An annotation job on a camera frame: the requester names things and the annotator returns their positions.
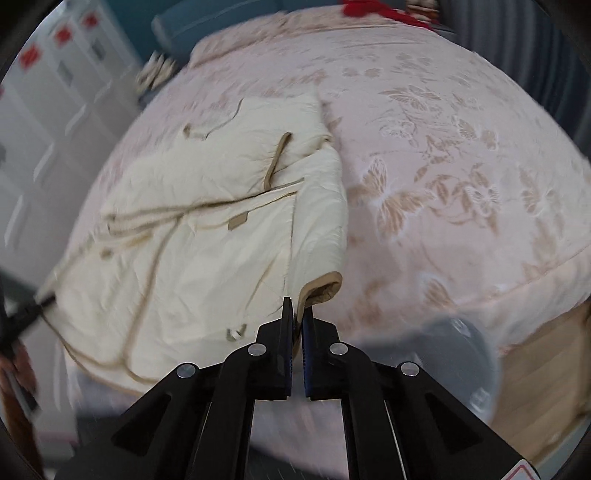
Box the white wardrobe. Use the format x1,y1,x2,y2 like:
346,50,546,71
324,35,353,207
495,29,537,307
1,1,139,289

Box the teal headboard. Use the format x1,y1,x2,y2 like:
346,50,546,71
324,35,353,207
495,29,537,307
151,0,339,65

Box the beige plush toy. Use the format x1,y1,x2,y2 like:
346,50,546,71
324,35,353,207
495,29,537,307
135,51,177,95

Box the grey blue curtain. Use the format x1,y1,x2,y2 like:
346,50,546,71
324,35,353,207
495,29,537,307
440,0,590,156

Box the red plush toy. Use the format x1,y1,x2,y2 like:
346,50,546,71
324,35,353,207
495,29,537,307
342,0,432,30

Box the grey slipper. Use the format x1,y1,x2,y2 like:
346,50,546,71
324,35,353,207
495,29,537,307
353,317,502,424

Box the pink floral bed cover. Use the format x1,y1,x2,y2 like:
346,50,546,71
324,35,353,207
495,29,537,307
45,6,591,416

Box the person's left hand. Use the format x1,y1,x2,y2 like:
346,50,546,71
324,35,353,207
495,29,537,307
0,340,45,476

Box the pink floral pillow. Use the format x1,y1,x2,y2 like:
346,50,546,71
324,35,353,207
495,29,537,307
188,11,399,70

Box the cream quilted coat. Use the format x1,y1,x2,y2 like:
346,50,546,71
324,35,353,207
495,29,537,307
44,92,348,392

